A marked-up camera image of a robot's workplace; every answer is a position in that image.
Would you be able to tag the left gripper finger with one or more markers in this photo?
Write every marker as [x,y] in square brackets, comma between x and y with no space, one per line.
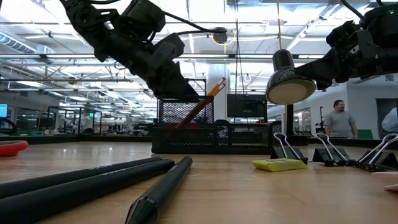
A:
[178,82]
[157,88]

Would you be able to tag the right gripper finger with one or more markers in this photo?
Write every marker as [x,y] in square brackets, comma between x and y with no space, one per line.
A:
[323,85]
[326,67]

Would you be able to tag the orange pencil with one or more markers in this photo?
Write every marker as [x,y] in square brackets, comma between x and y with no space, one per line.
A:
[219,90]
[220,83]

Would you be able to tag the black binder clip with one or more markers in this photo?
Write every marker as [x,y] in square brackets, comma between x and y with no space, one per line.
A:
[328,156]
[377,164]
[286,154]

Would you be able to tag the yellow eraser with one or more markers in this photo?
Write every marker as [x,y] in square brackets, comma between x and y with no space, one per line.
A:
[278,165]

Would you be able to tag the pink sticky note pad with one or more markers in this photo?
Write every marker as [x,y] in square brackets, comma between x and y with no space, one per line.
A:
[387,175]

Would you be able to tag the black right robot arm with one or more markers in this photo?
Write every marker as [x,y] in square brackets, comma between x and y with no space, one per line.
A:
[385,18]

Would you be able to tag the black mesh desk organizer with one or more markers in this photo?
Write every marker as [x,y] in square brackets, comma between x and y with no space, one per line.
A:
[186,141]

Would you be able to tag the black desk lamp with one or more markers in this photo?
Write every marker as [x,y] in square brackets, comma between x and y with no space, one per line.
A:
[289,81]

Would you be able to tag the background robot workstation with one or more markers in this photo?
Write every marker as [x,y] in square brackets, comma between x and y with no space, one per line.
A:
[320,124]

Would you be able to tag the person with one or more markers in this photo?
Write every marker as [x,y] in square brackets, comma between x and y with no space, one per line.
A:
[391,123]
[340,123]

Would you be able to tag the green panel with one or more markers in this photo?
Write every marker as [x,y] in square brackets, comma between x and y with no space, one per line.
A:
[365,134]

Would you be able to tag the black monitor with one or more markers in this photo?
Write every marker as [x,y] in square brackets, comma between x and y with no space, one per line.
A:
[246,105]

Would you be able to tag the monitor with blue screen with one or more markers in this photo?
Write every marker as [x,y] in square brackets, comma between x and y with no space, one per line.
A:
[3,110]

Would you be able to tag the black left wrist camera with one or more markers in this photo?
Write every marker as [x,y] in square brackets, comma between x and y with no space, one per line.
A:
[146,15]

